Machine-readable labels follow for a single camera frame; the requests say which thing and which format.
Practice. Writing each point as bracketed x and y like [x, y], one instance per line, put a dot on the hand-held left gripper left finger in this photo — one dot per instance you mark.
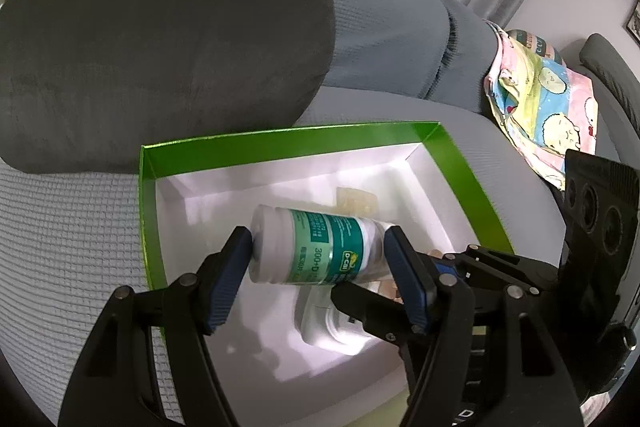
[227, 279]

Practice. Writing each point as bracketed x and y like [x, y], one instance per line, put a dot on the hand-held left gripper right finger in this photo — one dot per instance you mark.
[407, 277]

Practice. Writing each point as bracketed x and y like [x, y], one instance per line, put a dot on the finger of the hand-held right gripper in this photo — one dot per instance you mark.
[360, 309]
[500, 267]

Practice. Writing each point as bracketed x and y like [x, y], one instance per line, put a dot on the small white green-label bottle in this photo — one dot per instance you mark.
[320, 247]

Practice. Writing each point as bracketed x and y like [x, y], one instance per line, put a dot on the beige hair clip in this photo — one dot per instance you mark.
[356, 199]

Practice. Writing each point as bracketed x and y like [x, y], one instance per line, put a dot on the green cardboard box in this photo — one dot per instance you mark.
[280, 142]

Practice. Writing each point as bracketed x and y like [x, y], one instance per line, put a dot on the colourful cartoon printed cloth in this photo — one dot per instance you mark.
[545, 107]

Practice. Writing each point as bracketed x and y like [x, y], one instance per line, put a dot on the grey armchair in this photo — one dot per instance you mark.
[610, 67]

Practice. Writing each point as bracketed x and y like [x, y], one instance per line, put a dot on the dark grey cushion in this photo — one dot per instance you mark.
[150, 47]

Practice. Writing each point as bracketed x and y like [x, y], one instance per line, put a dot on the grey sofa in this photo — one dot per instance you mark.
[390, 22]

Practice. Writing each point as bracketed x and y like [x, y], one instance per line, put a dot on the framed wall picture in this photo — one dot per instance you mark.
[635, 22]

